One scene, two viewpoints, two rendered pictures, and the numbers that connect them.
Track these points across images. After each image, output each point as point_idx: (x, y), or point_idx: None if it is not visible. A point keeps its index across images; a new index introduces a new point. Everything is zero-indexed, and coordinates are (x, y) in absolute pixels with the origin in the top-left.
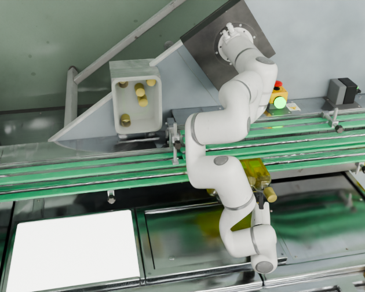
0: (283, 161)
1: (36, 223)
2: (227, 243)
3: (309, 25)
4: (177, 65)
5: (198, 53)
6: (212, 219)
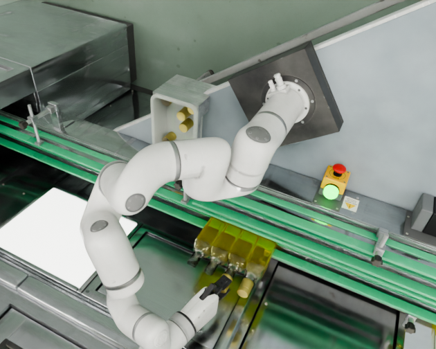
0: (311, 260)
1: (64, 194)
2: (111, 313)
3: (406, 111)
4: (230, 102)
5: (243, 97)
6: (194, 275)
